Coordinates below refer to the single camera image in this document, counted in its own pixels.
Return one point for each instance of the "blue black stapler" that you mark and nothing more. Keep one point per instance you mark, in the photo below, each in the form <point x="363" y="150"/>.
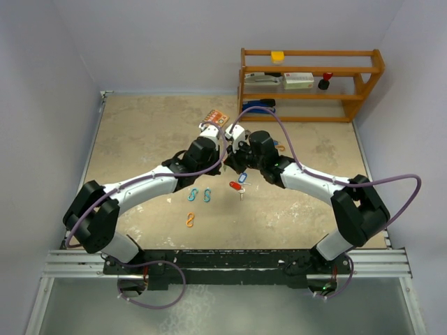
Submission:
<point x="262" y="106"/>

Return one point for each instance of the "wooden shelf rack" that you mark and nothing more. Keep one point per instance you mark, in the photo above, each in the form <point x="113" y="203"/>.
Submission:
<point x="355" y="74"/>

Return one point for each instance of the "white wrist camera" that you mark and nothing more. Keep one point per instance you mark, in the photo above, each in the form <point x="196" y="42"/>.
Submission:
<point x="235" y="134"/>
<point x="210" y="131"/>

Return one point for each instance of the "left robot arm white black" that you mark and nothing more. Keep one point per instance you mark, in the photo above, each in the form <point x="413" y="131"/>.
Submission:
<point x="91" y="219"/>

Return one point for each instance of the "teal carabiner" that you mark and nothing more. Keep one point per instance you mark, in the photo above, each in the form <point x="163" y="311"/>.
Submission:
<point x="207" y="195"/>
<point x="192" y="195"/>

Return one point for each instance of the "orange small notebook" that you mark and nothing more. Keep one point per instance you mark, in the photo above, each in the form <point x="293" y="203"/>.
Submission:
<point x="217" y="117"/>

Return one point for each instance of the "aluminium rail frame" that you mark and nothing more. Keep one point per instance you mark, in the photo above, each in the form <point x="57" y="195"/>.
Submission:
<point x="368" y="263"/>

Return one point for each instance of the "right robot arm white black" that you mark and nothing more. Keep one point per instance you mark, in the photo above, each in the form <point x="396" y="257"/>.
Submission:
<point x="359" y="211"/>

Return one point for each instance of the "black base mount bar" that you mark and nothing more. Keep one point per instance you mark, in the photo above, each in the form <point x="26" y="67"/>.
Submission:
<point x="293" y="268"/>

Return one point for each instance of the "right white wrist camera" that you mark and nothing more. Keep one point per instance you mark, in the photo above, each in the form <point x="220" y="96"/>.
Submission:
<point x="235" y="134"/>

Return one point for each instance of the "red black stamp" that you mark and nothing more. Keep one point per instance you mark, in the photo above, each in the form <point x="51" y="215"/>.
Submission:
<point x="324" y="82"/>

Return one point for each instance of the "red tag key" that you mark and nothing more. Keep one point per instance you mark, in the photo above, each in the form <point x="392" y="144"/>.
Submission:
<point x="238" y="187"/>

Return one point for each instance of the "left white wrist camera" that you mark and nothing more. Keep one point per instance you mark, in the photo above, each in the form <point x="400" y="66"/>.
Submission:
<point x="210" y="131"/>

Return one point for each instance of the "white red box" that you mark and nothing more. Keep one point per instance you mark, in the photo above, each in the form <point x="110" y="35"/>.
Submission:
<point x="298" y="80"/>

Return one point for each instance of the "yellow lid container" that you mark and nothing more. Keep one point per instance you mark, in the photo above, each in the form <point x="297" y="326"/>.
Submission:
<point x="277" y="57"/>

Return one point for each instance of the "grey stapler on shelf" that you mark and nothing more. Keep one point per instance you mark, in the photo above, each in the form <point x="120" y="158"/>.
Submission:
<point x="262" y="79"/>

